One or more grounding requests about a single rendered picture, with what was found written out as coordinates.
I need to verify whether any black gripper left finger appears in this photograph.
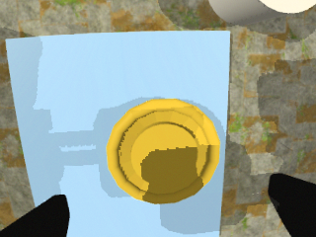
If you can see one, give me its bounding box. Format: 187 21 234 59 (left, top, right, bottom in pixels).
0 195 71 237

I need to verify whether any light blue square mat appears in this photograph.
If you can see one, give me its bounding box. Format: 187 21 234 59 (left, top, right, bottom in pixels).
5 31 230 237

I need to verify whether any yellow round plate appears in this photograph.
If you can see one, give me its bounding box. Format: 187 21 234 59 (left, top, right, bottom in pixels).
107 98 220 205

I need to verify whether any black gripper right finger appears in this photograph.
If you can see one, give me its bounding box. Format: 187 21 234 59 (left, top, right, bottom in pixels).
269 173 316 237

